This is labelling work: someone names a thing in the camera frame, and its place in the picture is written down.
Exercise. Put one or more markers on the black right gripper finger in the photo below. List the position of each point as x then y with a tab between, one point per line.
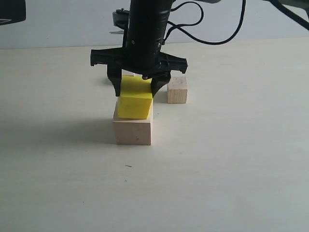
114	74
158	80

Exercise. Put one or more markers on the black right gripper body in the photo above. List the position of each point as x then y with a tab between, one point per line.
142	41

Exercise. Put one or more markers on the medium wooden cube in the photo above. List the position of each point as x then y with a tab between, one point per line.
177	90

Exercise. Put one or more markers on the yellow cube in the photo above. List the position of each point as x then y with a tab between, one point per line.
135	98

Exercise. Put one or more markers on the large pale wooden cube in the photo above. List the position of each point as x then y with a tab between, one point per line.
133	131

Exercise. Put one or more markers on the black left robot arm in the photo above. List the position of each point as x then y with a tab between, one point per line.
12	11

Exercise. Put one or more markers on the small wooden cube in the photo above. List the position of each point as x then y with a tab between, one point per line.
128	73

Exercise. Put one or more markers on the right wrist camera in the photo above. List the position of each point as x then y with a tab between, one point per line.
120	20

